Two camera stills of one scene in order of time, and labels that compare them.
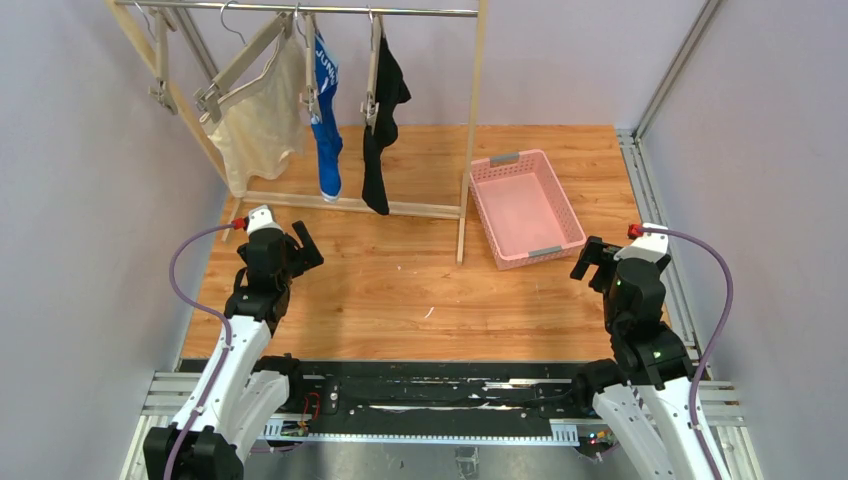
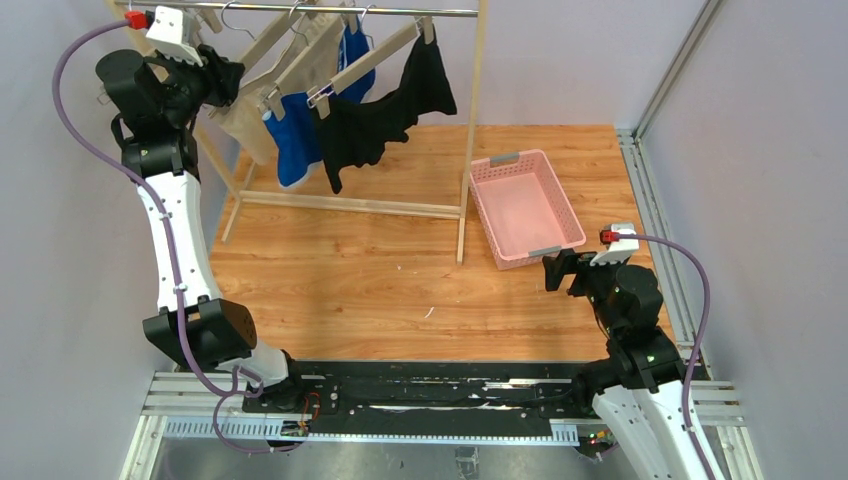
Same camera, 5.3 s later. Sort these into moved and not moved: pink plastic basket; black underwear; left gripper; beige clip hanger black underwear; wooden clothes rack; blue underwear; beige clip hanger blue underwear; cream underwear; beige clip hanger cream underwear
Moved: beige clip hanger blue underwear; left gripper; blue underwear; cream underwear; black underwear; beige clip hanger black underwear
Not moved: wooden clothes rack; beige clip hanger cream underwear; pink plastic basket
